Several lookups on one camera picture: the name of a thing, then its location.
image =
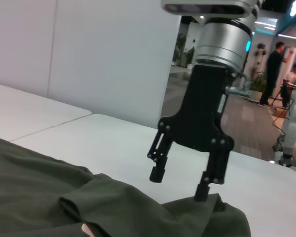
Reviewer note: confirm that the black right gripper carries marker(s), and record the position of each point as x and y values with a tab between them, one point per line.
199	111

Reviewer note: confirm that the dark green FREE t-shirt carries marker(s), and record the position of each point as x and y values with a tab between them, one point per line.
51	185

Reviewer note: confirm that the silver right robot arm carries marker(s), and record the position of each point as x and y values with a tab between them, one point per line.
222	42

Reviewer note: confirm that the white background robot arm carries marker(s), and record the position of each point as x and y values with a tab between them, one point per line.
292	133

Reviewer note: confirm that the potted green plant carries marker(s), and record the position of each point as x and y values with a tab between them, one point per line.
259	84

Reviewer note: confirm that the tall green plant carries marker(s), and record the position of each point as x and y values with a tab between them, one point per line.
187	55

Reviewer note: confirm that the standing person in black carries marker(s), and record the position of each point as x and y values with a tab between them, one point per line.
272	71

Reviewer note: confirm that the seated person light top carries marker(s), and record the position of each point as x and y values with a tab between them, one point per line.
294	74

